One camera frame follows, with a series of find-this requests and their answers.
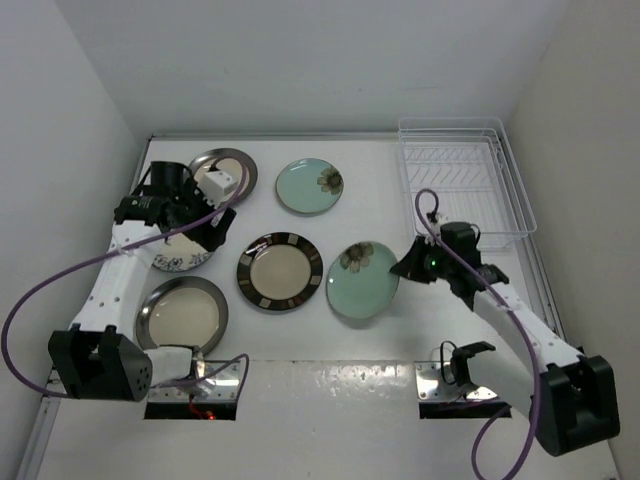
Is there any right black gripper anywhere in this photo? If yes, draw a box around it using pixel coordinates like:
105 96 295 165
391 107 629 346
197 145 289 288
391 235 455 284

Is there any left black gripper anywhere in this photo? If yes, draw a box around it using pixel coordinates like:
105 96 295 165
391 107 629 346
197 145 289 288
172 178 235 251

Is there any teal flower plate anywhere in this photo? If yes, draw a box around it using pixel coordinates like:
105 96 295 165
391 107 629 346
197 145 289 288
326 241 399 320
275 158 344 215

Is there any grey rimmed plate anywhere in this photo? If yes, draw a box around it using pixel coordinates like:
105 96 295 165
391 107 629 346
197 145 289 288
135 276 229 356
189 148 258 203

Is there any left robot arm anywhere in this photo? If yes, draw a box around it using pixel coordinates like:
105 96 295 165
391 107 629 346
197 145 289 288
48 161 245 402

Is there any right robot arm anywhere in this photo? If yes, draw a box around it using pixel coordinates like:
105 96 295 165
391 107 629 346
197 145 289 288
390 222 621 456

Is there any blue floral white plate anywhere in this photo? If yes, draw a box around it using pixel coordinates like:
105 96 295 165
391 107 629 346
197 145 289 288
152 234 212 273

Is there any black patterned rim plate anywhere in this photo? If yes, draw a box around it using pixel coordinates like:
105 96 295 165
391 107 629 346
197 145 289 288
236 232 324 312

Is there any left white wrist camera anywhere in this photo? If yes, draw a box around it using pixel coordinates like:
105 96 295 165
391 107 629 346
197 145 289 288
197 170 239 205

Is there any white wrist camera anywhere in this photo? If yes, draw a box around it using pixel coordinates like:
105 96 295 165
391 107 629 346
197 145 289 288
197 170 239 205
426 212 443 245

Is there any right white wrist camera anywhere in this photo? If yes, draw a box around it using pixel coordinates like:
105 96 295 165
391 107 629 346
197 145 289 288
426 212 443 245

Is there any white wire dish rack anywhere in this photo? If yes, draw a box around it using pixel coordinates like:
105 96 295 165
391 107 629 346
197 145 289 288
398 117 537 251

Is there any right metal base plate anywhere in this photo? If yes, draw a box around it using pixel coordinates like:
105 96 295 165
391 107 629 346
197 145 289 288
414 361 497 403

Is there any metal base plate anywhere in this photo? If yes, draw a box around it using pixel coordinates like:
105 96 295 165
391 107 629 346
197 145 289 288
414 361 497 403
147 359 245 404

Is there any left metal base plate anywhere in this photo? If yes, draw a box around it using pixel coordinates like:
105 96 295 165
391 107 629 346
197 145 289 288
147 359 245 404

